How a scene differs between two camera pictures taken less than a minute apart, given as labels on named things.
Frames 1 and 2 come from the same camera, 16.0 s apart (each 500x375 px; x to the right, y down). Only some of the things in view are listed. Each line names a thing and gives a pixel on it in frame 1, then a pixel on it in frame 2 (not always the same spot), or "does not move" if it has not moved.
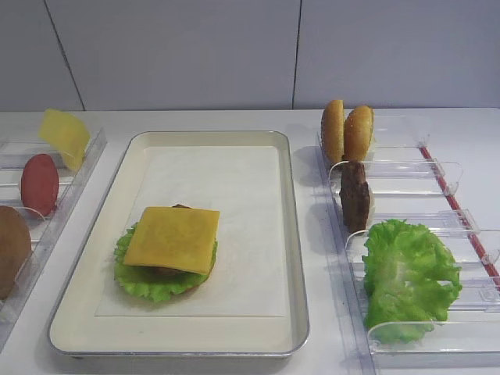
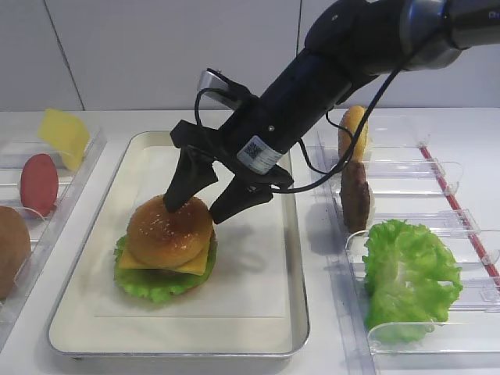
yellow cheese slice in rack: x=67 y=133 does not move
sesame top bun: x=333 y=131 → x=160 y=237
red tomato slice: x=40 y=183 does not move
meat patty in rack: x=355 y=197 does not move
